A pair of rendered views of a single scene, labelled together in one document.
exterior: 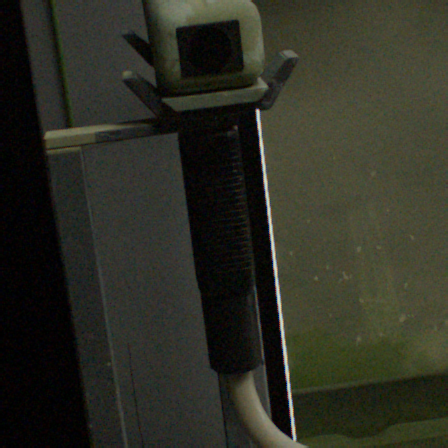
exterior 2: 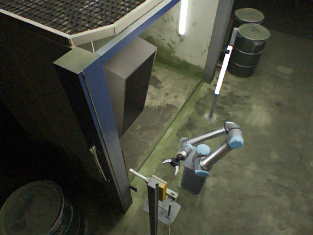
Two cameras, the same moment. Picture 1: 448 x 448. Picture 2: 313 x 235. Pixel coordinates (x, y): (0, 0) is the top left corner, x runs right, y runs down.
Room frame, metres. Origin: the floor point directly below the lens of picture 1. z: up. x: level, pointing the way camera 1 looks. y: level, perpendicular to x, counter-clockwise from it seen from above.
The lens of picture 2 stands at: (0.30, 0.67, 3.01)
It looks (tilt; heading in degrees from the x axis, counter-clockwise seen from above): 50 degrees down; 303
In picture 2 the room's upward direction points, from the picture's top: straight up
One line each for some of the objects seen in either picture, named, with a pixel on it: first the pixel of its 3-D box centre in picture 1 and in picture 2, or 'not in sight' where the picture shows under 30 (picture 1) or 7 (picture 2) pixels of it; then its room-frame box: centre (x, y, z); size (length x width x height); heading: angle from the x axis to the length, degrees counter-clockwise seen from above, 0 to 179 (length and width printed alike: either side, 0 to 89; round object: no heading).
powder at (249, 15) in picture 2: not in sight; (249, 15); (1.21, -4.07, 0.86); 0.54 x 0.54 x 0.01
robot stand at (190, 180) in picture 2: not in sight; (195, 172); (0.59, -0.70, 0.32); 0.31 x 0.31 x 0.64; 3
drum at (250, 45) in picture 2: not in sight; (246, 52); (0.93, -3.48, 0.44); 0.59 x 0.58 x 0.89; 107
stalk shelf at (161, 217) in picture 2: not in sight; (160, 207); (0.66, 0.05, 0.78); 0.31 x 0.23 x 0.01; 3
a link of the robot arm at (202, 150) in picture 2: not in sight; (202, 153); (0.58, -0.69, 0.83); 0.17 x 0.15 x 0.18; 116
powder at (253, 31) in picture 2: not in sight; (253, 32); (0.93, -3.49, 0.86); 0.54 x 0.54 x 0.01
